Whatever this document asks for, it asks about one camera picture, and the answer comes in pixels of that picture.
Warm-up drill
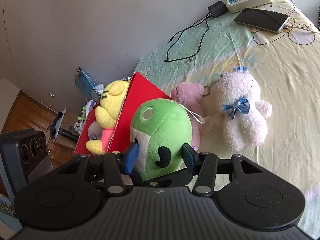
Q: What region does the green frog plush toy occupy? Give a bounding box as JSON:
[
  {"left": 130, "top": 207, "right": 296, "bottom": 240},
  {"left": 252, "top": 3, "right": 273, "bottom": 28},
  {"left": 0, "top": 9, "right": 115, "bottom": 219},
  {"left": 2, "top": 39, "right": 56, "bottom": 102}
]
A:
[{"left": 130, "top": 99, "right": 192, "bottom": 181}]

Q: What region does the pink teddy bear plush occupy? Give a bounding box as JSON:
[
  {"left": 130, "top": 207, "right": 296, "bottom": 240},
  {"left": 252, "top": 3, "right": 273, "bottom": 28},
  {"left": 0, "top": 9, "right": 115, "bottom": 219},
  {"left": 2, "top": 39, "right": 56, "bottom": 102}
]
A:
[{"left": 170, "top": 82, "right": 204, "bottom": 151}]

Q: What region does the white bunny plush blue bow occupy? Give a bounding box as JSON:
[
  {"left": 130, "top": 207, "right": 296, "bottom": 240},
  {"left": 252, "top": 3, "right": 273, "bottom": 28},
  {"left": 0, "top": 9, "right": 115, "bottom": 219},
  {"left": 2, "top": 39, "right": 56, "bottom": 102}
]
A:
[{"left": 203, "top": 66, "right": 273, "bottom": 153}]

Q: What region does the wooden door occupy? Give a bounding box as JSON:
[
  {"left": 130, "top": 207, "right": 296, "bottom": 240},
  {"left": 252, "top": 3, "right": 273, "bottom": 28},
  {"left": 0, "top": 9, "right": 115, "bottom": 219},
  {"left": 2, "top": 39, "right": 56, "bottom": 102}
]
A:
[{"left": 2, "top": 90, "right": 66, "bottom": 168}]

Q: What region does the small cardboard box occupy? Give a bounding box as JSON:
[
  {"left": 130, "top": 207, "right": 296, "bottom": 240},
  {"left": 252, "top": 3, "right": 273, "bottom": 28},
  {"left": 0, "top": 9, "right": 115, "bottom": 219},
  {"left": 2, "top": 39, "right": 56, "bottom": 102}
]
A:
[{"left": 50, "top": 109, "right": 79, "bottom": 149}]

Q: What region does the yellow tiger plush toy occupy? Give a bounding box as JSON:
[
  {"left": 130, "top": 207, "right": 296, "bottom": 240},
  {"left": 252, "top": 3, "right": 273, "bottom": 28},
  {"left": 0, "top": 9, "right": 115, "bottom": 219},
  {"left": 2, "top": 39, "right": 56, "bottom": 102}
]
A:
[{"left": 86, "top": 80, "right": 130, "bottom": 155}]

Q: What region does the red cardboard box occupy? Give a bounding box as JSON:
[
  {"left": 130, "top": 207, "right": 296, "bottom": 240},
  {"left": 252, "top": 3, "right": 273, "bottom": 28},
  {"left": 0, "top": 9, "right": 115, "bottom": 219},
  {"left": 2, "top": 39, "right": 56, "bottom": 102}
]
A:
[{"left": 73, "top": 72, "right": 173, "bottom": 156}]

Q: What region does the blue plastic bag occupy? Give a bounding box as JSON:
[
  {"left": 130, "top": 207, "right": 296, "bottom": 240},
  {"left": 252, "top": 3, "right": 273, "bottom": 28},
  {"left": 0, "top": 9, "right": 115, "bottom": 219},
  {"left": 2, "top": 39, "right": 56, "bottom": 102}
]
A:
[{"left": 74, "top": 68, "right": 96, "bottom": 98}]

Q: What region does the patterned bed sheet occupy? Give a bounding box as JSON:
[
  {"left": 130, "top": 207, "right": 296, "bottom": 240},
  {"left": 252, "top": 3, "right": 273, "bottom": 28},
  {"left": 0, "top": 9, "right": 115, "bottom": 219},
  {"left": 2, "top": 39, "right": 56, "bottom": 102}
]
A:
[{"left": 135, "top": 0, "right": 319, "bottom": 239}]

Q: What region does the black power adapter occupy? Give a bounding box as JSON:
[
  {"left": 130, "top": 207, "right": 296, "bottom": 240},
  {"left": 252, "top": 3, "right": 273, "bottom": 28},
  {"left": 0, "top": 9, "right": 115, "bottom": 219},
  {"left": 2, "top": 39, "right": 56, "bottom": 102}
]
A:
[{"left": 208, "top": 1, "right": 228, "bottom": 18}]

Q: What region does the black smartphone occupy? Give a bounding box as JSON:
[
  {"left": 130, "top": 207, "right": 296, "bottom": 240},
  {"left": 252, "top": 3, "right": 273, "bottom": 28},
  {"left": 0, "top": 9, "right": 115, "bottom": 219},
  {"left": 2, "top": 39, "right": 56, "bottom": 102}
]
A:
[{"left": 234, "top": 8, "right": 290, "bottom": 33}]

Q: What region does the black adapter cable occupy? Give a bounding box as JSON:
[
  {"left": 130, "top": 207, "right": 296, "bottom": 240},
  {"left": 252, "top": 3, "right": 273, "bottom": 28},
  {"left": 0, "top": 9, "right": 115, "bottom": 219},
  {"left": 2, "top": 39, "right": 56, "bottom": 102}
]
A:
[{"left": 164, "top": 12, "right": 213, "bottom": 63}]

